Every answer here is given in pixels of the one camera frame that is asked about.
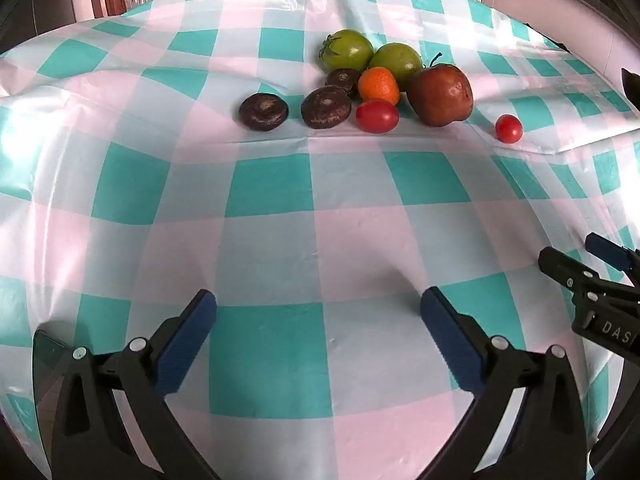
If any green tomato with calyx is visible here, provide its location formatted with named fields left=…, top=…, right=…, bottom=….
left=319, top=29, right=375, bottom=74

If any round green tomato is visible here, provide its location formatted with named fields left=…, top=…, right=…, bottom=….
left=368, top=42, right=424, bottom=86

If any teal pink checked tablecloth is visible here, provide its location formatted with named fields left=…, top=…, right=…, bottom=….
left=0, top=0, right=640, bottom=480

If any large red cherry tomato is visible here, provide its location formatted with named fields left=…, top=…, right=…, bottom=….
left=355, top=99, right=400, bottom=135

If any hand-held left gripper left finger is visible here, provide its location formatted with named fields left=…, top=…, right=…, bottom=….
left=50, top=289, right=221, bottom=480

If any orange mandarin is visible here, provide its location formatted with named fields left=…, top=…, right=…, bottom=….
left=357, top=66, right=401, bottom=106

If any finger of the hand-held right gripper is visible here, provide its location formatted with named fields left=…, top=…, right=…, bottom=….
left=538, top=246, right=640, bottom=317
left=585, top=232, right=640, bottom=286

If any small red cherry tomato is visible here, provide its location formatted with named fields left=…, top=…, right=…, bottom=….
left=495, top=114, right=524, bottom=144

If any dark brown water chestnut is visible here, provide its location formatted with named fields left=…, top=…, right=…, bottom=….
left=300, top=85, right=353, bottom=130
left=238, top=93, right=289, bottom=133
left=325, top=68, right=362, bottom=99

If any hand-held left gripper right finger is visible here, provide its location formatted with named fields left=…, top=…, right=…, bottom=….
left=421, top=287, right=586, bottom=480

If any dark red apple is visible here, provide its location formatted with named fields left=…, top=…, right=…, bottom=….
left=406, top=52, right=474, bottom=128

